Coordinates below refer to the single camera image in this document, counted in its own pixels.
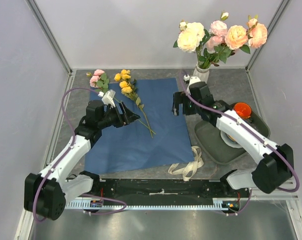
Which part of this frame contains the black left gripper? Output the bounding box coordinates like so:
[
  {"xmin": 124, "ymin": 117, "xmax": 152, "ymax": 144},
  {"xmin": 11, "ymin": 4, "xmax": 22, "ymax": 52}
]
[{"xmin": 98, "ymin": 100, "xmax": 140, "ymax": 129}]

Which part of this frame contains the yellow rose stem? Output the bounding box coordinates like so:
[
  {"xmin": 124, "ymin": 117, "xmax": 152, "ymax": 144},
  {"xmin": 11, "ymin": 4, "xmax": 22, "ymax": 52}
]
[{"xmin": 114, "ymin": 69, "xmax": 155, "ymax": 137}]

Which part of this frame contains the small pink rose stem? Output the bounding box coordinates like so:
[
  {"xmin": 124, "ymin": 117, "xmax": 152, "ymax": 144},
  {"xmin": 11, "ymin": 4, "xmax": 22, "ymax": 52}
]
[{"xmin": 86, "ymin": 69, "xmax": 147, "ymax": 127}]

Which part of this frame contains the blue wrapping paper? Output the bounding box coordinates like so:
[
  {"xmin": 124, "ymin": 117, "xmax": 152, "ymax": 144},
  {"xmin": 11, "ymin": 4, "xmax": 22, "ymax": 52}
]
[{"xmin": 84, "ymin": 78, "xmax": 194, "ymax": 175}]

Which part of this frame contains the double pink rose stem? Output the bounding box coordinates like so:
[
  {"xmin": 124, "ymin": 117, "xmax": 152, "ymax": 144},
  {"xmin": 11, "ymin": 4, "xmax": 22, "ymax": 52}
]
[{"xmin": 203, "ymin": 35, "xmax": 225, "ymax": 69}]

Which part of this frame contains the cream white rose stem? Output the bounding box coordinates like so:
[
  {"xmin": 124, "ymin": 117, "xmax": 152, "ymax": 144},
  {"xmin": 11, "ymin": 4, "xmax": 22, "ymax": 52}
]
[{"xmin": 173, "ymin": 20, "xmax": 205, "ymax": 64}]

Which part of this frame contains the cream ribbon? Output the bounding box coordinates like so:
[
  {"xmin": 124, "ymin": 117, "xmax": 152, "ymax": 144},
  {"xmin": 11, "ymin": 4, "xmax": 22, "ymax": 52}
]
[{"xmin": 168, "ymin": 146, "xmax": 204, "ymax": 182}]

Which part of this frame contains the pink rose stem with bud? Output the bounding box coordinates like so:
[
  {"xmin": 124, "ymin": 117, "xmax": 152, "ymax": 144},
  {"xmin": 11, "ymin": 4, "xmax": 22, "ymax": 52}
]
[{"xmin": 203, "ymin": 10, "xmax": 230, "ymax": 68}]

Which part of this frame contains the peach pink rose stem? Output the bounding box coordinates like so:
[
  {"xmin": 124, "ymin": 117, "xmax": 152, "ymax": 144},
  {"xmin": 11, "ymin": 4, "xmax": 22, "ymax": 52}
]
[{"xmin": 215, "ymin": 15, "xmax": 268, "ymax": 67}]

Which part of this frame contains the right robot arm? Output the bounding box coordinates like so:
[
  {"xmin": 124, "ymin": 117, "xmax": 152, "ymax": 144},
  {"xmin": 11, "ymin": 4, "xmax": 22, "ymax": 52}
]
[{"xmin": 172, "ymin": 81, "xmax": 300, "ymax": 197}]

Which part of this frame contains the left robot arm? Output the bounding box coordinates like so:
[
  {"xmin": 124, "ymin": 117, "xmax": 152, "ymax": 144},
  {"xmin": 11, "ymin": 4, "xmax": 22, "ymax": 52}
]
[{"xmin": 24, "ymin": 100, "xmax": 140, "ymax": 221}]

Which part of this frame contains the white ribbed vase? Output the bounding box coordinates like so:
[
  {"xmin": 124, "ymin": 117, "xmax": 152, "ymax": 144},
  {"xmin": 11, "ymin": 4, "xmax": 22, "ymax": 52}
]
[{"xmin": 193, "ymin": 64, "xmax": 210, "ymax": 83}]

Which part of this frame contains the dark green tray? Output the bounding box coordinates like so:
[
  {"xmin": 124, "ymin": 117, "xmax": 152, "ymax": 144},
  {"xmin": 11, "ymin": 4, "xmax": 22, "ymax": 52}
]
[{"xmin": 194, "ymin": 109, "xmax": 271, "ymax": 166}]

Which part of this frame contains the white plate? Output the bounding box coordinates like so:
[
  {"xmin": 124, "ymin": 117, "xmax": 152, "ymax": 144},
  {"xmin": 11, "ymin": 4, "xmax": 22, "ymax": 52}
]
[{"xmin": 220, "ymin": 131, "xmax": 242, "ymax": 149}]

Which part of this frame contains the orange bowl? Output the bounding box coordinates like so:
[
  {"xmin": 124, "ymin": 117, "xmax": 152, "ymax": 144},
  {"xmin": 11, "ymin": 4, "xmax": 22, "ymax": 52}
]
[{"xmin": 225, "ymin": 134, "xmax": 237, "ymax": 145}]

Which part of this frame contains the orange cup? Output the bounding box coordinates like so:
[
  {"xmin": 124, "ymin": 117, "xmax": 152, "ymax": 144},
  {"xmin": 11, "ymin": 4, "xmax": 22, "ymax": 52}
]
[{"xmin": 233, "ymin": 102, "xmax": 252, "ymax": 119}]

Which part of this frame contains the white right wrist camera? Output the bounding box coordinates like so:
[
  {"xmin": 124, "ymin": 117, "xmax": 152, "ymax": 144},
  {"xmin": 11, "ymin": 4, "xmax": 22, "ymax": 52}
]
[{"xmin": 183, "ymin": 74, "xmax": 201, "ymax": 85}]

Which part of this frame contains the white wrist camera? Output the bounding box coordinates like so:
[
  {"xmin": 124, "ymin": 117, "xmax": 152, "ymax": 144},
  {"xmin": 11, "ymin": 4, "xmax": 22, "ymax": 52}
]
[
  {"xmin": 98, "ymin": 89, "xmax": 116, "ymax": 108},
  {"xmin": 183, "ymin": 74, "xmax": 201, "ymax": 85}
]

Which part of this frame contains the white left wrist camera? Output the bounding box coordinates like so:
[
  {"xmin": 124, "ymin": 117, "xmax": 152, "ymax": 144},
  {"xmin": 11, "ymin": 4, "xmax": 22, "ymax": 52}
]
[{"xmin": 98, "ymin": 89, "xmax": 116, "ymax": 108}]

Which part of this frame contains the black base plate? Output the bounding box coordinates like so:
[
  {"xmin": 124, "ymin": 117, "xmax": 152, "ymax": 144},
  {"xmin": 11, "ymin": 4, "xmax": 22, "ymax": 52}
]
[{"xmin": 72, "ymin": 177, "xmax": 241, "ymax": 207}]

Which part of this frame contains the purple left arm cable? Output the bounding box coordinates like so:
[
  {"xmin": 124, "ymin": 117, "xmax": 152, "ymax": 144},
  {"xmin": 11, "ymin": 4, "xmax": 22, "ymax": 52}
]
[{"xmin": 32, "ymin": 87, "xmax": 127, "ymax": 222}]

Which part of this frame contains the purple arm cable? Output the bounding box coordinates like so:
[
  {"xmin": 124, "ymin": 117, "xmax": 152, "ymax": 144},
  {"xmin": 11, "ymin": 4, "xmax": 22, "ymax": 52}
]
[
  {"xmin": 181, "ymin": 69, "xmax": 300, "ymax": 216},
  {"xmin": 32, "ymin": 87, "xmax": 127, "ymax": 222}
]

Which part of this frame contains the slotted cable duct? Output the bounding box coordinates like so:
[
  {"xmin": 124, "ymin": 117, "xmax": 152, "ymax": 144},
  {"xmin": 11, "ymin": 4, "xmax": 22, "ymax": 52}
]
[{"xmin": 65, "ymin": 197, "xmax": 240, "ymax": 211}]

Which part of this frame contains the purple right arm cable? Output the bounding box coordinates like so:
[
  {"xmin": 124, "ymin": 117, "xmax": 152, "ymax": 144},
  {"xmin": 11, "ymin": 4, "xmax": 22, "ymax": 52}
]
[{"xmin": 181, "ymin": 69, "xmax": 300, "ymax": 216}]

